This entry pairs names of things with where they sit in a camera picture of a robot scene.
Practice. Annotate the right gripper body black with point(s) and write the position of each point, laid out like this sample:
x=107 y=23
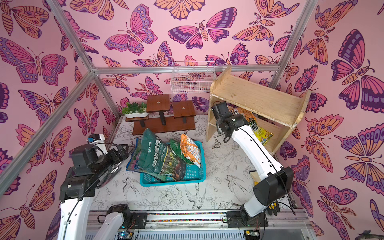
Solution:
x=217 y=111

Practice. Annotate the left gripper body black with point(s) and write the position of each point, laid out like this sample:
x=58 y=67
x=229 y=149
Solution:
x=113 y=157

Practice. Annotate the blue green soil bag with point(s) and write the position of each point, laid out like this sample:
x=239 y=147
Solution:
x=133 y=164

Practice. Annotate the yellow fertilizer bag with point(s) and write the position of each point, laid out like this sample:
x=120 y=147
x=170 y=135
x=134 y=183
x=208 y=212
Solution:
x=261 y=134

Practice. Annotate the dark green soil bag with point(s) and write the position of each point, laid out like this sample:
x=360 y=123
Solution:
x=157 y=159

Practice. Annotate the orange white fertilizer bag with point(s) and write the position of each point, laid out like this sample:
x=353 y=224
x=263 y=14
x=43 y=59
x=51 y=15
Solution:
x=190 y=150

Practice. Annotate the small green bag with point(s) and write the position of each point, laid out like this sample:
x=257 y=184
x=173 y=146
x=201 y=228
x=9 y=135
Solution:
x=176 y=148

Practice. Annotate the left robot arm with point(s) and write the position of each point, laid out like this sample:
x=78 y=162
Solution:
x=77 y=194

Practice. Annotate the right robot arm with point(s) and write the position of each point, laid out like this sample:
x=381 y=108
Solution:
x=276 y=181

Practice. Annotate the wooden two-tier shelf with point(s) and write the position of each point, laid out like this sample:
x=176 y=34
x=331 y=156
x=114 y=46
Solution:
x=281 y=108

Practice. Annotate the white planter with succulents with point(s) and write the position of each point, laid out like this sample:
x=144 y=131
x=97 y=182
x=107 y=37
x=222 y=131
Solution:
x=135 y=110

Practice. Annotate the brown stepped plant stand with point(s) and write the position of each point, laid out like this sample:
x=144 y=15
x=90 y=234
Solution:
x=173 y=116

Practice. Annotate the teal plastic basket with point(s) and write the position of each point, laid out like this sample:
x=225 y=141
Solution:
x=193 y=174

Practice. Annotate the yellow black glove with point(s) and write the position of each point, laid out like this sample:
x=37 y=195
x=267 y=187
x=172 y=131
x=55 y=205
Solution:
x=273 y=209

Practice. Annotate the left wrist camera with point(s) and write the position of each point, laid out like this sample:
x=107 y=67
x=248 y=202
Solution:
x=96 y=139

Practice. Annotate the white wire basket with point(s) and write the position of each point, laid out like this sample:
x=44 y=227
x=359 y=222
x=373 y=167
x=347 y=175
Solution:
x=192 y=77

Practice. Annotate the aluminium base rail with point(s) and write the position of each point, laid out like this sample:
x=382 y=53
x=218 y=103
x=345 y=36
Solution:
x=215 y=225

